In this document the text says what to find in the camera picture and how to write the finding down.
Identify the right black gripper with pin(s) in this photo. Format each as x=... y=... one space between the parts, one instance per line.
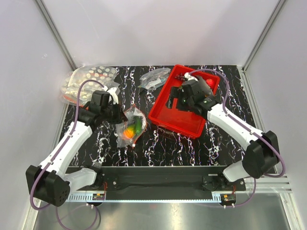
x=175 y=93

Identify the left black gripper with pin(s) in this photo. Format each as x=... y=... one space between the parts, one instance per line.
x=121 y=116

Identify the orange zip top bag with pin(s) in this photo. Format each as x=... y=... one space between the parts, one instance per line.
x=130 y=114

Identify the orange green toy mango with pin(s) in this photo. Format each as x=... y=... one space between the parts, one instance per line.
x=129 y=132

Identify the green toy cucumber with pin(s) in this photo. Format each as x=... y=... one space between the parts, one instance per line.
x=138 y=124

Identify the red toy apple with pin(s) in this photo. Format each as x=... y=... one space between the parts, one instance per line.
x=211 y=83

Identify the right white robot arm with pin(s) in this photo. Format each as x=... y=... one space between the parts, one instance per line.
x=261 y=148

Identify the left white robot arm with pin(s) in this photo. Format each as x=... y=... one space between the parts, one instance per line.
x=49 y=181

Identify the clear bag with contents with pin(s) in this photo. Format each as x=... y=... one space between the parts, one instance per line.
x=154 y=79

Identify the stack of zip bags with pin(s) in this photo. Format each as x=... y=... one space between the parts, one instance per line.
x=102 y=78

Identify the purple toy grapes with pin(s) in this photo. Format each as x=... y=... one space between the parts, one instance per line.
x=180 y=77

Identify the grey toy fish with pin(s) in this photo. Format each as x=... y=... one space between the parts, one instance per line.
x=207 y=90

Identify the red plastic tray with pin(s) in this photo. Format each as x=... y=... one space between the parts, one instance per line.
x=189 y=124

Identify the left connector board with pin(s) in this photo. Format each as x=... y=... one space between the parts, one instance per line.
x=99 y=196

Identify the connector board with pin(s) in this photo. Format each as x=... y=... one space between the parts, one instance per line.
x=99 y=196
x=229 y=197

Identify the right connector board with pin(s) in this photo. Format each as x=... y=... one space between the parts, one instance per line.
x=229 y=197

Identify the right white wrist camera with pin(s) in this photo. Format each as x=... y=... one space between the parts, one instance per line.
x=189 y=77

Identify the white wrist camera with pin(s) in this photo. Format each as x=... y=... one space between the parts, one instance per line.
x=189 y=77
x=113 y=95

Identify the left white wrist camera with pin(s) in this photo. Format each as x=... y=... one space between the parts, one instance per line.
x=113 y=95

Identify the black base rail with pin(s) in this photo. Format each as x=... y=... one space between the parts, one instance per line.
x=145 y=183

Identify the aluminium slotted rail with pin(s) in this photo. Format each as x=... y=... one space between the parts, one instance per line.
x=82 y=197

